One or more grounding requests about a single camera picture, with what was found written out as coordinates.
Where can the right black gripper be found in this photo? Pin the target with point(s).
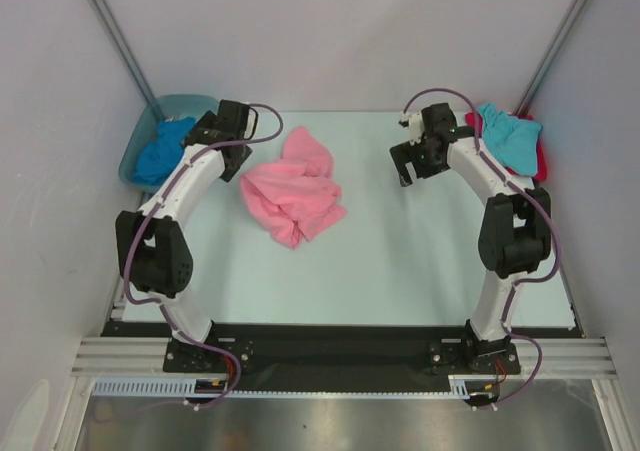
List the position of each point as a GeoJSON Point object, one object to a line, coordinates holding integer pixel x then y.
{"type": "Point", "coordinates": [406, 158]}

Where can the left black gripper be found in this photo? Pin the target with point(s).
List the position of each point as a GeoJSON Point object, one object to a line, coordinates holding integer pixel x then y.
{"type": "Point", "coordinates": [205, 123]}

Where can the pink t shirt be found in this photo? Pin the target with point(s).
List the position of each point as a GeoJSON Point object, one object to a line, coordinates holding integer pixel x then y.
{"type": "Point", "coordinates": [295, 197]}

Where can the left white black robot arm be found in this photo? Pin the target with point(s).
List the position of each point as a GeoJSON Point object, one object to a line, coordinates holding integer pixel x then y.
{"type": "Point", "coordinates": [155, 261]}

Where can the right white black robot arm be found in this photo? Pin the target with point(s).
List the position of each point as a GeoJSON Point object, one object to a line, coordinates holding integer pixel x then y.
{"type": "Point", "coordinates": [515, 235]}

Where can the teal plastic bin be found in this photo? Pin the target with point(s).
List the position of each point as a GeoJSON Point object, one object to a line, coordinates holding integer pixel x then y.
{"type": "Point", "coordinates": [165, 108]}

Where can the blue crumpled t shirt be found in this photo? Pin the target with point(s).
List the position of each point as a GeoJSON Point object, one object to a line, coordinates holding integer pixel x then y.
{"type": "Point", "coordinates": [158, 159]}

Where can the teal folded t shirt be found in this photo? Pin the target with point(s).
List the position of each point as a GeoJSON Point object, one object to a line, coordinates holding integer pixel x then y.
{"type": "Point", "coordinates": [510, 138]}

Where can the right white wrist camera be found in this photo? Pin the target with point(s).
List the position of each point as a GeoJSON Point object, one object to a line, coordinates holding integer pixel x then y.
{"type": "Point", "coordinates": [415, 125]}

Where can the left aluminium corner post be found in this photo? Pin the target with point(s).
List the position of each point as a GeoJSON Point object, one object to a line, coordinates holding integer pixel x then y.
{"type": "Point", "coordinates": [113, 30]}

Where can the aluminium corner post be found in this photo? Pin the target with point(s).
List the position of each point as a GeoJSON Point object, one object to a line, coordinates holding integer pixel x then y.
{"type": "Point", "coordinates": [113, 30]}
{"type": "Point", "coordinates": [560, 39]}

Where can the right aluminium corner post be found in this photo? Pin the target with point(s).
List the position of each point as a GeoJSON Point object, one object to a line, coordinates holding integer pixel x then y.
{"type": "Point", "coordinates": [560, 39]}

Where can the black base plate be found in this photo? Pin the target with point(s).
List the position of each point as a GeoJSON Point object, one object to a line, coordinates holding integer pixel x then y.
{"type": "Point", "coordinates": [334, 359]}

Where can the right slotted cable duct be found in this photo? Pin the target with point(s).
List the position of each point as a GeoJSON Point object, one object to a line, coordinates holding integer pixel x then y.
{"type": "Point", "coordinates": [477, 386]}

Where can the slotted cable duct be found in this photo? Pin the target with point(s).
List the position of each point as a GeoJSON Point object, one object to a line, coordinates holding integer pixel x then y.
{"type": "Point", "coordinates": [477, 386]}
{"type": "Point", "coordinates": [159, 387]}

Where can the front aluminium rail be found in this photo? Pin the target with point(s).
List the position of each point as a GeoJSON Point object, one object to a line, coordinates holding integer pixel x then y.
{"type": "Point", "coordinates": [120, 356]}

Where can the left slotted cable duct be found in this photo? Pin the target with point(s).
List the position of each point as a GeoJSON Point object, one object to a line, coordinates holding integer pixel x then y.
{"type": "Point", "coordinates": [159, 387]}

